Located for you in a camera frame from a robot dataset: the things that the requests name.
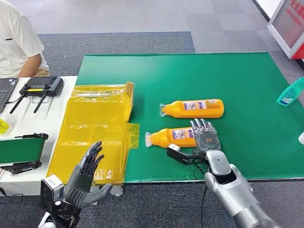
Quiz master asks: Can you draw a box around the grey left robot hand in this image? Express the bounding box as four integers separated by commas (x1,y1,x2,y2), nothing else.
63,141,112,210

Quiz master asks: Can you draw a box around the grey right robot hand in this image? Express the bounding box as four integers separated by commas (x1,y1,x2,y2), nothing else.
189,118,221,156

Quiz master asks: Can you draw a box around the orange bottle with clear cap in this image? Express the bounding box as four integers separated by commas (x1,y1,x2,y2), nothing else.
159,99,224,119
145,127,197,149

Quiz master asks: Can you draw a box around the teal plastic bottle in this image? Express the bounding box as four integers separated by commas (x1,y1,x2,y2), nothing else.
276,77,304,107

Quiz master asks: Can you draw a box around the yellow plastic bag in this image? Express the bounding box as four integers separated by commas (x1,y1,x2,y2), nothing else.
46,82,140,186

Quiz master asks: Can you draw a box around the green table mat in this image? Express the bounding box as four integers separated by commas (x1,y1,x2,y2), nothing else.
75,52,304,184

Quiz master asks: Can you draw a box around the small green belt conveyor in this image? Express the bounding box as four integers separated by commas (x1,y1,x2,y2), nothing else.
0,133,50,176

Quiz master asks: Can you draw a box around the black remote controller with antennas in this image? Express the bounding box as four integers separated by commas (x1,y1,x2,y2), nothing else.
9,76,64,114

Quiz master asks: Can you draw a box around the yellow paper note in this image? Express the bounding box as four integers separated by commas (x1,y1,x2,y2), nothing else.
0,118,11,137

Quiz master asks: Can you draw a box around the dark laptop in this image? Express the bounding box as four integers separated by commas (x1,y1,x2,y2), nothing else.
0,77,20,114

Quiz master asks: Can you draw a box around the red and white sign stand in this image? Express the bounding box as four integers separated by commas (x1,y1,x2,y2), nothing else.
266,0,304,60

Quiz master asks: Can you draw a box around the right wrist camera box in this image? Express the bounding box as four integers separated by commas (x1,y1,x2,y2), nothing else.
167,143,207,166

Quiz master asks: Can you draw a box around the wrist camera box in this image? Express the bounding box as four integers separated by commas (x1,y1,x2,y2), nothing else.
40,175,65,209
167,143,207,166

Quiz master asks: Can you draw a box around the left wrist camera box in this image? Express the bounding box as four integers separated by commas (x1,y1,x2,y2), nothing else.
40,175,65,209

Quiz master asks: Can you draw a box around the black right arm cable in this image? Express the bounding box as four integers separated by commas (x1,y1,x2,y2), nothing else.
193,167,210,228

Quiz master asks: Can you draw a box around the thin black floor cable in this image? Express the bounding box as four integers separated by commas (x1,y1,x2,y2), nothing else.
0,187,24,205

